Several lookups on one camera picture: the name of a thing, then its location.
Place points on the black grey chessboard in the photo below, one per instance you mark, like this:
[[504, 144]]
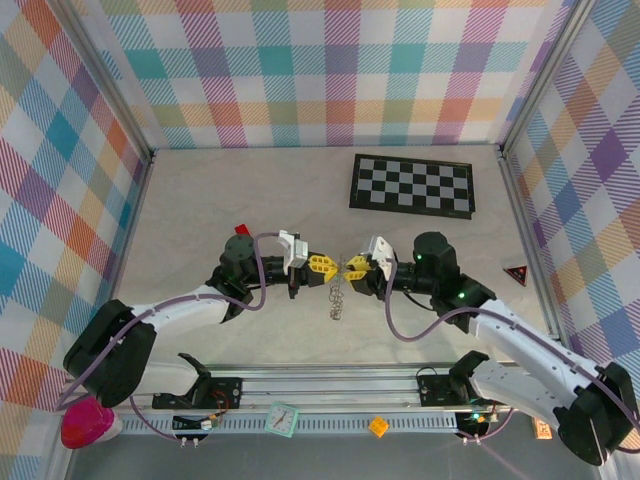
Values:
[[415, 185]]

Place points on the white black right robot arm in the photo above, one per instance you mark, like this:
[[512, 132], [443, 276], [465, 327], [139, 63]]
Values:
[[530, 350]]

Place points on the red rectangular block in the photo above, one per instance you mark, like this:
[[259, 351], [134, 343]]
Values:
[[242, 229]]

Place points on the teal square clock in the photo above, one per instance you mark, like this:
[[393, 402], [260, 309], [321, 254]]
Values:
[[282, 420]]

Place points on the yellow toy brick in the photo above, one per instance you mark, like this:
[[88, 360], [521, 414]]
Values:
[[378, 426]]

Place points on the pink plastic bowl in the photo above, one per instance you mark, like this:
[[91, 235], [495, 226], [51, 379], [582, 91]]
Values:
[[87, 425]]

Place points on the red black triangle marker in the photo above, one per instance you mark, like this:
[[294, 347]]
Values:
[[516, 273]]

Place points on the aluminium frame post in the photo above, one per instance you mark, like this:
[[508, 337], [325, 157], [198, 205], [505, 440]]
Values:
[[107, 80], [542, 80]]

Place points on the green lit circuit board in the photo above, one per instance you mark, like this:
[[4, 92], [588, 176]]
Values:
[[477, 417]]

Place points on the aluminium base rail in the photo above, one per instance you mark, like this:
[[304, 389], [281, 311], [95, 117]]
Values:
[[325, 387]]

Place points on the aluminium floor frame bar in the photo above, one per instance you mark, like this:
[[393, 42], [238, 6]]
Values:
[[530, 240], [134, 225]]

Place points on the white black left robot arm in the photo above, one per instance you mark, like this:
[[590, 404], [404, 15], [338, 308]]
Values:
[[185, 305]]

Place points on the silver keyring bunch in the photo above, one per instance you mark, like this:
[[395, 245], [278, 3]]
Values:
[[337, 305]]

